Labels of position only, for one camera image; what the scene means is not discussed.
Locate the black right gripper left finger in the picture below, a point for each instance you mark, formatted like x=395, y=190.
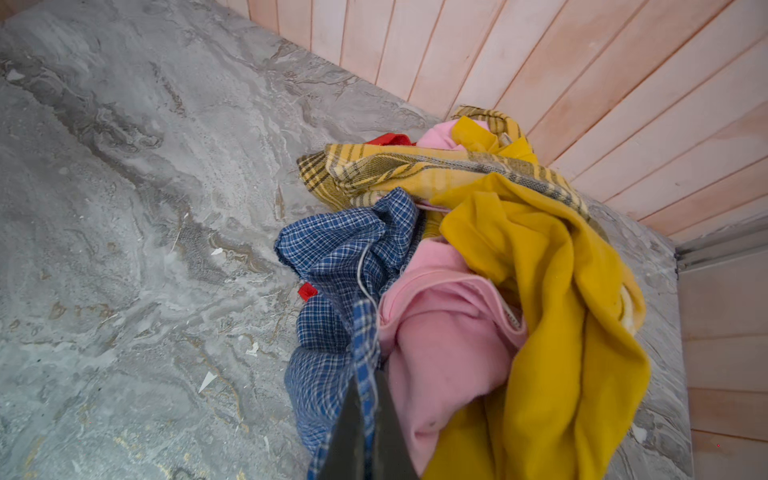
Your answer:
x=345, y=459

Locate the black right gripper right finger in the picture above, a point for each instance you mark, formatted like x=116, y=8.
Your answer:
x=391, y=459

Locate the blue checked shirt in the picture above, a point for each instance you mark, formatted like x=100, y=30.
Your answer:
x=351, y=258

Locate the pink cloth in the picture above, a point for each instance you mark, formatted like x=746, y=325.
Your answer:
x=448, y=338

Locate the red cloth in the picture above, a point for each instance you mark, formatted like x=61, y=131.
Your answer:
x=307, y=290

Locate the yellow plaid cloth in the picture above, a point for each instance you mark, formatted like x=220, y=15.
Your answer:
x=414, y=171

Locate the aluminium rail frame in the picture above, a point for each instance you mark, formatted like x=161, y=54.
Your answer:
x=728, y=244

